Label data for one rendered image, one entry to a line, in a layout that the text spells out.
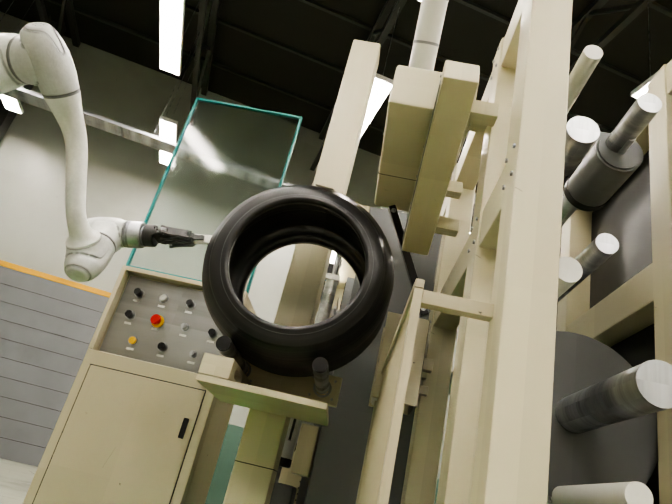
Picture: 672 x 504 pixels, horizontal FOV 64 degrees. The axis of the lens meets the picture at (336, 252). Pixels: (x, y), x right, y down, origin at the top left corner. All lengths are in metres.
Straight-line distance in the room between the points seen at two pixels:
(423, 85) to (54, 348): 9.66
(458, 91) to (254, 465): 1.30
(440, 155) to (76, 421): 1.64
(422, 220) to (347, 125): 0.67
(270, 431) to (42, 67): 1.27
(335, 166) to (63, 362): 8.92
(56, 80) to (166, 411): 1.22
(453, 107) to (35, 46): 1.13
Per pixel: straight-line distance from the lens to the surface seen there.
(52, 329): 10.84
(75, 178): 1.76
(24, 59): 1.73
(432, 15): 2.71
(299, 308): 1.95
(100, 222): 1.90
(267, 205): 1.70
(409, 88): 1.66
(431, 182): 1.75
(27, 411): 10.69
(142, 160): 12.00
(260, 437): 1.87
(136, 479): 2.21
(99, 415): 2.29
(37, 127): 12.52
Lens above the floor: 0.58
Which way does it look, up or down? 24 degrees up
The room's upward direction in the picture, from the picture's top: 14 degrees clockwise
